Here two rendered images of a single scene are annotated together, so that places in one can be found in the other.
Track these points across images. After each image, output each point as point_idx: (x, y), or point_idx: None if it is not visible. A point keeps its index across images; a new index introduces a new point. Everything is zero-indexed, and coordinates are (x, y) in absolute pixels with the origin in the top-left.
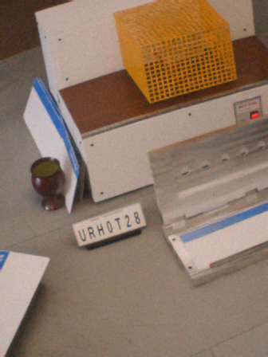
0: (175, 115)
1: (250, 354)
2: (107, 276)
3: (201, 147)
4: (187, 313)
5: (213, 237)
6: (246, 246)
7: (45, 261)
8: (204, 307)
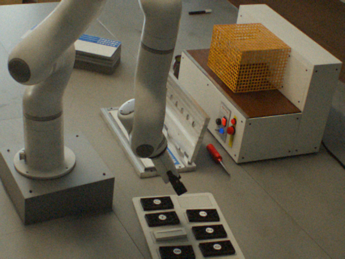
0: (204, 78)
1: None
2: (117, 91)
3: (169, 80)
4: (78, 110)
5: None
6: (122, 127)
7: (107, 55)
8: (80, 115)
